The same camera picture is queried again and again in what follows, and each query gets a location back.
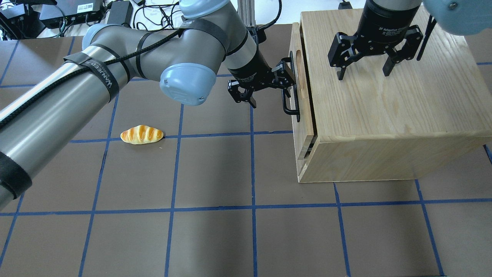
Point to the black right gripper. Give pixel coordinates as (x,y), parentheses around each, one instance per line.
(378,24)

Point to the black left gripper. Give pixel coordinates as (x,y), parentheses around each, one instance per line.
(249,70)

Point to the black drawer handle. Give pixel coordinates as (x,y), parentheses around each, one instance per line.
(293,92)

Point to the wooden drawer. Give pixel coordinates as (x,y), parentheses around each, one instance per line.
(304,129)

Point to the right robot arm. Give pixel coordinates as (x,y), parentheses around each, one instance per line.
(457,17)

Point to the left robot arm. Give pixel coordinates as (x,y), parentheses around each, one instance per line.
(37,125)

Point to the wooden drawer cabinet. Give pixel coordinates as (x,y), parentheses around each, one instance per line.
(370,127)

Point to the toy bread loaf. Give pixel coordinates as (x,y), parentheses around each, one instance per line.
(142,134)

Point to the black power adapter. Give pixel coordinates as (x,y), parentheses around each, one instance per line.
(120,13)

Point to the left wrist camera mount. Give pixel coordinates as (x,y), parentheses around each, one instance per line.
(257,33)

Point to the aluminium frame post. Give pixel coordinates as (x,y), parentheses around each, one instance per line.
(246,12)

